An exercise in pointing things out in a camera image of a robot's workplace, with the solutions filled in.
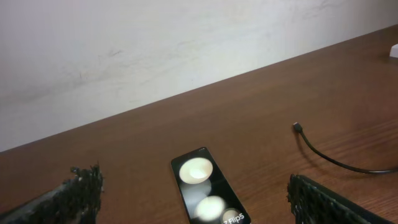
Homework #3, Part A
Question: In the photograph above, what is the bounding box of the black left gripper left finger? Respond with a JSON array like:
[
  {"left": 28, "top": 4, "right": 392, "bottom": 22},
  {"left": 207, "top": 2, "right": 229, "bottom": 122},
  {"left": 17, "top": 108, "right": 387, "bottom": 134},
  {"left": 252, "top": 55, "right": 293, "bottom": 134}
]
[{"left": 1, "top": 164, "right": 103, "bottom": 224}]

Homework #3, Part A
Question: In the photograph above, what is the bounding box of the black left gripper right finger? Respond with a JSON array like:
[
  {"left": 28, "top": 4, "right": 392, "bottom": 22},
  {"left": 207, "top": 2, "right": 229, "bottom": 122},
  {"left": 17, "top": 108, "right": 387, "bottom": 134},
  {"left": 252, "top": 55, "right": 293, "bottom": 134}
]
[{"left": 287, "top": 174, "right": 392, "bottom": 224}]

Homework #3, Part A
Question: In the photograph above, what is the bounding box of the black USB-C charging cable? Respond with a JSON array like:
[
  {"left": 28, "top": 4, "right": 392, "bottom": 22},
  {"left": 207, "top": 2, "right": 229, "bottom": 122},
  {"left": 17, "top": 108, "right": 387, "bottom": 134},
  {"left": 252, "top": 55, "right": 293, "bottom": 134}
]
[{"left": 292, "top": 121, "right": 398, "bottom": 175}]

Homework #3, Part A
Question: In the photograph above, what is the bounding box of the black Galaxy flip phone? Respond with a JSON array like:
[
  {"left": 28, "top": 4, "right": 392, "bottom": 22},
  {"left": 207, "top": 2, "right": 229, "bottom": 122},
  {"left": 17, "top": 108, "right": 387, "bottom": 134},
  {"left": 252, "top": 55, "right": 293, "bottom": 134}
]
[{"left": 171, "top": 147, "right": 252, "bottom": 224}]

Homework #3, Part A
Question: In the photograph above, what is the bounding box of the white power strip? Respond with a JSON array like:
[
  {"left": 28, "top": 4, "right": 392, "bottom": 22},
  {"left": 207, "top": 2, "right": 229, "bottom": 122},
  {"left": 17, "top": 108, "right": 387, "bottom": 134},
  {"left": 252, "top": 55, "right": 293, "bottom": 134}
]
[{"left": 389, "top": 44, "right": 398, "bottom": 58}]

